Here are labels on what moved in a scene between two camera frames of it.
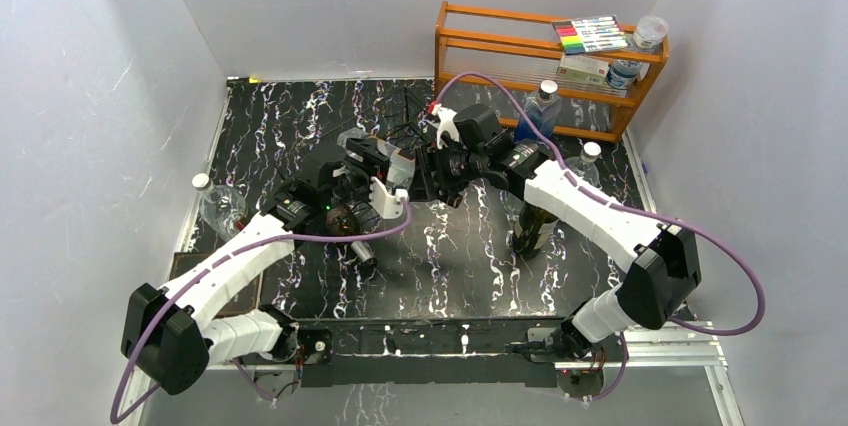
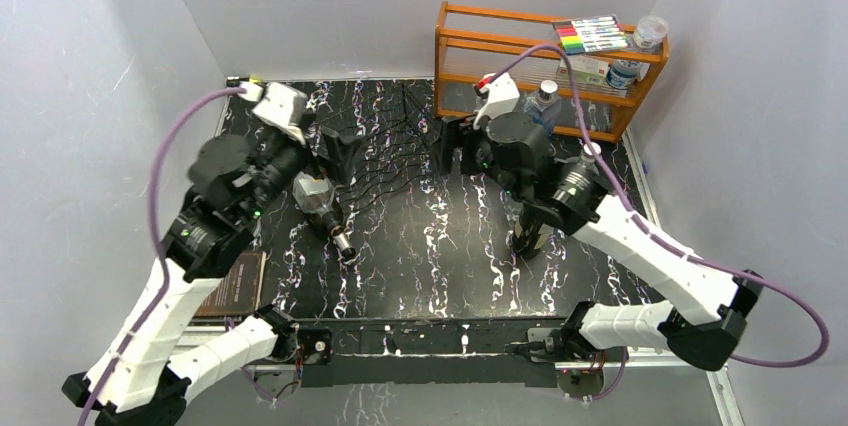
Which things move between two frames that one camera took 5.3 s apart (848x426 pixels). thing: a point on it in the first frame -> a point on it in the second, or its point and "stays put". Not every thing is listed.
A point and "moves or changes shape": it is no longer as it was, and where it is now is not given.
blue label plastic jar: x=623 y=73 stays put
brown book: x=245 y=297 stays put
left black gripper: x=375 y=165 -> x=341 y=150
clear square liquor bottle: x=401 y=167 moves or changes shape
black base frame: x=427 y=352 stays put
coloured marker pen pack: x=590 y=34 stays put
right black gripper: x=440 y=184 -> x=460 y=133
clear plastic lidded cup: x=649 y=31 stays put
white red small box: x=584 y=68 stays put
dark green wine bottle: x=342 y=220 moves or changes shape
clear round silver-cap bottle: x=584 y=165 stays put
